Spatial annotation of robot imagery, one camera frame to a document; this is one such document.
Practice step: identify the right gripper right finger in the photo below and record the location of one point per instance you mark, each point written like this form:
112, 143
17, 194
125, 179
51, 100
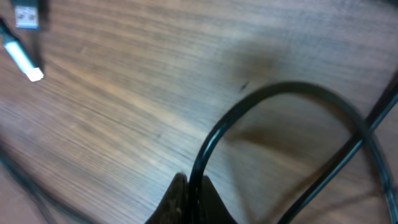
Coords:
211, 207

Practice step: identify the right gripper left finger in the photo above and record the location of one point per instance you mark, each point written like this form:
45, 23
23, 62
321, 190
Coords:
171, 208

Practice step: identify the black USB cable long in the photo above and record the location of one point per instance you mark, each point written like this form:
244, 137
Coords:
362, 137

